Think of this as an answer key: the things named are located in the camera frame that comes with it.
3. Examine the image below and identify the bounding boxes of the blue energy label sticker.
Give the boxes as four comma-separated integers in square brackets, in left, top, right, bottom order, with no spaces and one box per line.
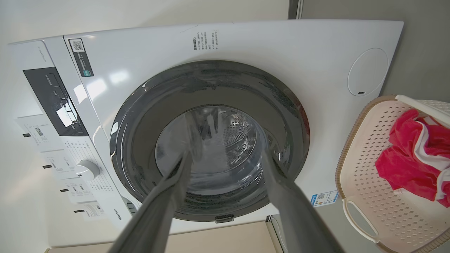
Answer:
[311,190,339,207]

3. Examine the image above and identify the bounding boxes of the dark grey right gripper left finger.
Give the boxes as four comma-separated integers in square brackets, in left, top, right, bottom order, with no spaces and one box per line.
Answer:
[107,149,194,253]

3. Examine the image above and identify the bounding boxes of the dark QR code sticker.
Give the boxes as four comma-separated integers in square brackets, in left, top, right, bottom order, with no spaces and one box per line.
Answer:
[69,38,95,77]

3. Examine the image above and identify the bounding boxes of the red and white garment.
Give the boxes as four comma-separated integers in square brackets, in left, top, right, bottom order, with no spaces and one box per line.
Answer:
[375,108,450,208]

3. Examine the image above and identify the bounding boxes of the white front-load washing machine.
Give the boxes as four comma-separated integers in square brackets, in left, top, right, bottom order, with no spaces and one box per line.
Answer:
[8,19,405,248]

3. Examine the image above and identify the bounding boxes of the silver washer program knob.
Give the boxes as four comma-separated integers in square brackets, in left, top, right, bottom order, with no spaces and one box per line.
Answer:
[75,160,101,181]

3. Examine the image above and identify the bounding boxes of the warning text sticker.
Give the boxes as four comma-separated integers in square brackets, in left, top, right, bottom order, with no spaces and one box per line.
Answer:
[193,31,219,50]

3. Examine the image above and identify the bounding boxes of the steel perforated washer drum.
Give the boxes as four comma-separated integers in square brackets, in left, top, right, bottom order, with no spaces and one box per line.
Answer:
[192,105,262,173]

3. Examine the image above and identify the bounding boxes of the round white filter cover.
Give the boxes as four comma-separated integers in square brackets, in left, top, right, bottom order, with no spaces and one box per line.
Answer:
[347,48,388,96]

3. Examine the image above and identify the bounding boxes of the cream perforated plastic laundry basket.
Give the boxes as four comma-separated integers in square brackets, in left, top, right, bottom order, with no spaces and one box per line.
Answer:
[335,94,450,253]

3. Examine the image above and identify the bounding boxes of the round black glass washer door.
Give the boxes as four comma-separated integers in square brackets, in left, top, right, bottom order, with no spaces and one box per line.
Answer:
[110,60,310,222]

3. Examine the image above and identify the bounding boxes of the white paper note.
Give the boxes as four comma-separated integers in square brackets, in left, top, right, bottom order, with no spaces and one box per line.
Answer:
[43,149,77,180]
[15,114,61,153]
[74,201,109,222]
[60,177,96,205]

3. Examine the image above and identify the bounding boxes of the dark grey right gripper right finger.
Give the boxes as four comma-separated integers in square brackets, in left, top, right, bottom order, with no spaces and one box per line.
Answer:
[261,148,343,253]

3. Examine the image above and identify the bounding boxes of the black washer display panel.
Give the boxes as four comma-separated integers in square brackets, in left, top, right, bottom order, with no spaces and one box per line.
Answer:
[23,67,89,137]

